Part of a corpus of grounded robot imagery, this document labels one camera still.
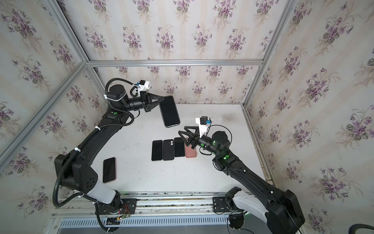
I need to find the black phone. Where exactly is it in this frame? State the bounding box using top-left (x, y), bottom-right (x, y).
top-left (159, 96), bottom-right (180, 128)

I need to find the black phone case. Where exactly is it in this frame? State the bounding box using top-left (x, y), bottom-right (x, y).
top-left (162, 139), bottom-right (175, 161)

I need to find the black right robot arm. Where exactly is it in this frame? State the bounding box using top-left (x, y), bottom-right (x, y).
top-left (178, 126), bottom-right (305, 234)

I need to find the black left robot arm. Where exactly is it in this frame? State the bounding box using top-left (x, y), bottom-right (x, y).
top-left (52, 78), bottom-right (165, 213)

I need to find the white ventilated strip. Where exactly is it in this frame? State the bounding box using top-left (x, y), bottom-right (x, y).
top-left (59, 214), bottom-right (228, 229)

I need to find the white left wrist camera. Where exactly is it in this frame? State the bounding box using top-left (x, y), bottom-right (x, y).
top-left (135, 80), bottom-right (151, 92)

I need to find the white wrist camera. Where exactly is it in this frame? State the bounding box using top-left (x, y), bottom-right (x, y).
top-left (135, 80), bottom-right (151, 92)
top-left (195, 116), bottom-right (211, 137)

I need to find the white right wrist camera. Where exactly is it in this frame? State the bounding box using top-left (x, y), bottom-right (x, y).
top-left (195, 116), bottom-right (211, 137)

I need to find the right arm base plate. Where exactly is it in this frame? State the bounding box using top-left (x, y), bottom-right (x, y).
top-left (212, 197), bottom-right (243, 214)

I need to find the aluminium rail front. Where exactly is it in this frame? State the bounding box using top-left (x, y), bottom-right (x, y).
top-left (52, 191), bottom-right (294, 217)

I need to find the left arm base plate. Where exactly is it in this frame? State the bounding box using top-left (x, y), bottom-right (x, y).
top-left (97, 199), bottom-right (137, 215)

